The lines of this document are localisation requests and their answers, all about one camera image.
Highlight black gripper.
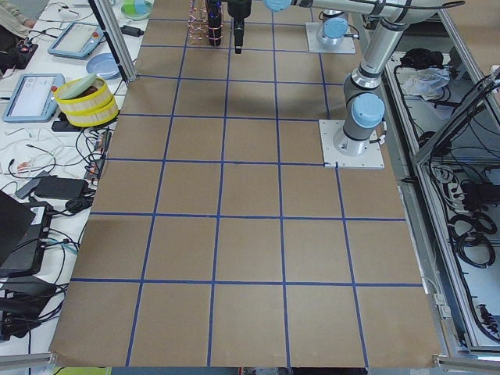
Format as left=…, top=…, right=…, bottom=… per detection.
left=227, top=0, right=251, bottom=54

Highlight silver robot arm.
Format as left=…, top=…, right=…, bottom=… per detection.
left=264, top=1, right=465, bottom=142
left=317, top=9, right=350, bottom=45

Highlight dark wine bottle in basket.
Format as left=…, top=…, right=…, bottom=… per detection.
left=207, top=13, right=223, bottom=46

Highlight yellow rimmed wooden steamer basket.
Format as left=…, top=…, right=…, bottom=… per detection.
left=54, top=77, right=119, bottom=127

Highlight green bowl with blocks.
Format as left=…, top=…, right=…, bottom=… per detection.
left=120, top=0, right=153, bottom=20

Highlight black power adapter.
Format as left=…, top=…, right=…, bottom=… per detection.
left=120, top=25, right=144, bottom=38

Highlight blue plate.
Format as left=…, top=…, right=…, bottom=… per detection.
left=86, top=52, right=120, bottom=80

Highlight teach pendant tablet far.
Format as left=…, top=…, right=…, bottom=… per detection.
left=48, top=22, right=104, bottom=59

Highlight teach pendant tablet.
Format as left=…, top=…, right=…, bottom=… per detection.
left=48, top=22, right=104, bottom=59
left=2, top=73, right=66, bottom=123

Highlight pale green lid plate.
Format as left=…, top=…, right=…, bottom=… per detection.
left=55, top=73, right=97, bottom=100

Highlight teach pendant tablet near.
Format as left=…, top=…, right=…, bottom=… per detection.
left=2, top=73, right=66, bottom=123

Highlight black laptop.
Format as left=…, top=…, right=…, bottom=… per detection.
left=1, top=192, right=52, bottom=277

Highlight copper wire wine basket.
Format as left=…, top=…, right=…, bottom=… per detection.
left=187, top=0, right=208, bottom=45

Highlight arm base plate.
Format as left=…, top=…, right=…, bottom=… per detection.
left=305, top=23, right=355, bottom=55
left=319, top=120, right=384, bottom=170

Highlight aluminium frame post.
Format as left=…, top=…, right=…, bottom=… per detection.
left=89, top=0, right=137, bottom=84

